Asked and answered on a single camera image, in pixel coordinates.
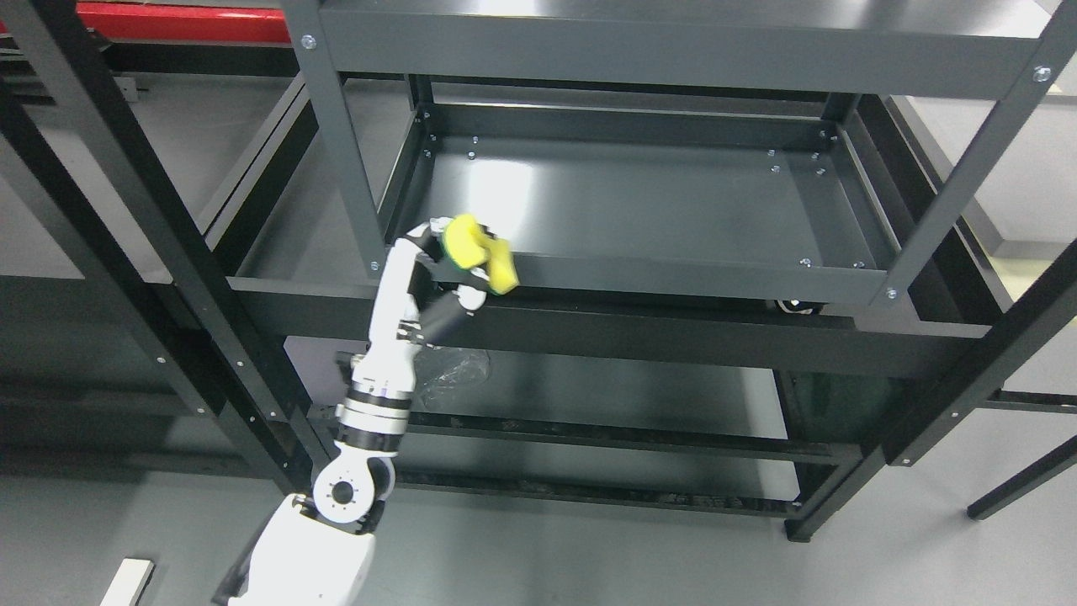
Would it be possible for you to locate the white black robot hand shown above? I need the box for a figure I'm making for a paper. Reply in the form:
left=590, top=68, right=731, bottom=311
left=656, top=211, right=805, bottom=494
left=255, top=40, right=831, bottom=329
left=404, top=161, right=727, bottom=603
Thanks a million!
left=348, top=217, right=493, bottom=407

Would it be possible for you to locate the green yellow sponge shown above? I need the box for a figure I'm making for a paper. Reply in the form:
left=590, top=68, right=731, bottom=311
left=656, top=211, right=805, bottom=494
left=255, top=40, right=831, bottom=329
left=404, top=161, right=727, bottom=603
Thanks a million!
left=440, top=214, right=520, bottom=295

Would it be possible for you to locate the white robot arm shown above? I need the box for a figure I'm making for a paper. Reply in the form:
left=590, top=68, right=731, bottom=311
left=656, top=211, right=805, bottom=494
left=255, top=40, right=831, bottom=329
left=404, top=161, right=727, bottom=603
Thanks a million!
left=210, top=380, right=412, bottom=605

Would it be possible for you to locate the dark grey metal shelf cart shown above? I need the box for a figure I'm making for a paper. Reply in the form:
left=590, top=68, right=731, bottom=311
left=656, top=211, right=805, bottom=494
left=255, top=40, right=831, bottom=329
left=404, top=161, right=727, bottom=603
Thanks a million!
left=284, top=1, right=1074, bottom=306

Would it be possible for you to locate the clear plastic bag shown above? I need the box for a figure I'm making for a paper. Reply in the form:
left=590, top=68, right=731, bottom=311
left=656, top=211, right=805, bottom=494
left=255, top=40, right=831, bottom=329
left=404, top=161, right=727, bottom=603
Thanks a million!
left=415, top=348, right=491, bottom=412

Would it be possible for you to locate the black metal rack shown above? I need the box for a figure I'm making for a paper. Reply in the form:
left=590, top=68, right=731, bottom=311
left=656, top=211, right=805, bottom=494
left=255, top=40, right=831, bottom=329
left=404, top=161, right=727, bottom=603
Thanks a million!
left=3, top=1, right=1074, bottom=542

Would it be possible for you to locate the red bar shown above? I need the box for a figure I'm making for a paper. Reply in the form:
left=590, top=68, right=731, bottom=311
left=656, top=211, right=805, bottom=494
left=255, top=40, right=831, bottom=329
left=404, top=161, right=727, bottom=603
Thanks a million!
left=76, top=1, right=291, bottom=45

